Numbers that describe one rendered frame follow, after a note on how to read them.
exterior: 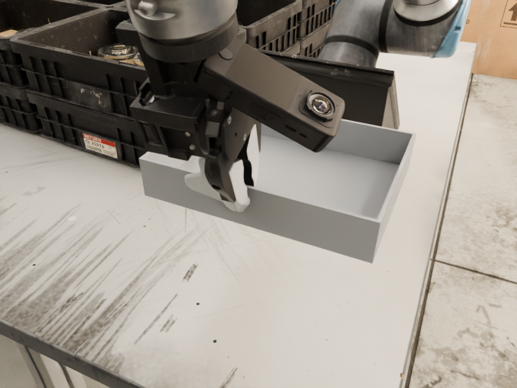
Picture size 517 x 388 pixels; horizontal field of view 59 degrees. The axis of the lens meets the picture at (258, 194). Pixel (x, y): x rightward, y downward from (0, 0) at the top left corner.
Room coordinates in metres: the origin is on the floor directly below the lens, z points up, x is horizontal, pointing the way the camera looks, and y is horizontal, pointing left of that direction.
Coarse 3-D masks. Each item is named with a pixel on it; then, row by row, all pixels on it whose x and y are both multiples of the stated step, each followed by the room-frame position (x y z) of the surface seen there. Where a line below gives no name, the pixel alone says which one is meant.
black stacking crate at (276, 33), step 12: (240, 0) 1.34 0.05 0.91; (252, 0) 1.33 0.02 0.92; (264, 0) 1.31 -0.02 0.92; (276, 0) 1.29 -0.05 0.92; (240, 12) 1.34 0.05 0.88; (252, 12) 1.33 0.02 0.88; (264, 12) 1.31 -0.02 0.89; (288, 24) 1.21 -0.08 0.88; (264, 36) 1.09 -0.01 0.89; (276, 36) 1.15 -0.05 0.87; (288, 36) 1.21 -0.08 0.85; (264, 48) 1.09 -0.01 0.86; (276, 48) 1.15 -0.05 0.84; (288, 48) 1.19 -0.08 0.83
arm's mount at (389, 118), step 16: (256, 48) 0.84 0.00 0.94; (288, 64) 0.81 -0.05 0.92; (304, 64) 0.79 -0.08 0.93; (320, 64) 0.78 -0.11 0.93; (336, 64) 0.76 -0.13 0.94; (352, 64) 0.75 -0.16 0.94; (320, 80) 0.78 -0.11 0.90; (336, 80) 0.77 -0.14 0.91; (352, 80) 0.75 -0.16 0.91; (368, 80) 0.74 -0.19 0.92; (384, 80) 0.73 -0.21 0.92; (352, 96) 0.75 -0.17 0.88; (368, 96) 0.74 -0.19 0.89; (384, 96) 0.73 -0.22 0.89; (352, 112) 0.75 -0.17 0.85; (368, 112) 0.74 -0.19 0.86; (384, 112) 0.73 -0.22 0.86
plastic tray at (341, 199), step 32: (352, 128) 0.53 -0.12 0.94; (384, 128) 0.51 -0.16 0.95; (160, 160) 0.46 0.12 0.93; (192, 160) 0.51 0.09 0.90; (288, 160) 0.51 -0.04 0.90; (320, 160) 0.51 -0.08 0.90; (352, 160) 0.51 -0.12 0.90; (384, 160) 0.51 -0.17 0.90; (160, 192) 0.42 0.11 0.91; (192, 192) 0.40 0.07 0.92; (256, 192) 0.37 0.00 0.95; (288, 192) 0.43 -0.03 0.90; (320, 192) 0.43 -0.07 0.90; (352, 192) 0.43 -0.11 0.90; (384, 192) 0.44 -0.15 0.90; (256, 224) 0.37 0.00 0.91; (288, 224) 0.36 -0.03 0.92; (320, 224) 0.34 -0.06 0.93; (352, 224) 0.33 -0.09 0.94; (384, 224) 0.35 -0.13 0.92; (352, 256) 0.33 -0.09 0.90
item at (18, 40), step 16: (80, 16) 1.10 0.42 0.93; (32, 32) 0.98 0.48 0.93; (240, 32) 0.98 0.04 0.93; (16, 48) 0.92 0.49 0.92; (32, 48) 0.89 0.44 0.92; (48, 48) 0.87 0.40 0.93; (64, 64) 0.85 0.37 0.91; (80, 64) 0.83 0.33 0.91; (96, 64) 0.81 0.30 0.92; (112, 64) 0.79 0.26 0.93; (128, 64) 0.79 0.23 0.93; (144, 80) 0.76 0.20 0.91
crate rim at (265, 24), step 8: (280, 0) 1.29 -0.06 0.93; (288, 0) 1.28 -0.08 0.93; (296, 0) 1.26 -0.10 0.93; (120, 8) 1.18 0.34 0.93; (288, 8) 1.18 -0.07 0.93; (296, 8) 1.22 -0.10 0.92; (272, 16) 1.11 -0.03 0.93; (280, 16) 1.14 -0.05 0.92; (288, 16) 1.18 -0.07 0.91; (256, 24) 1.04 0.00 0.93; (264, 24) 1.07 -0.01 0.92; (272, 24) 1.10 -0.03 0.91; (248, 32) 1.01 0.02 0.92; (256, 32) 1.03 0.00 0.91
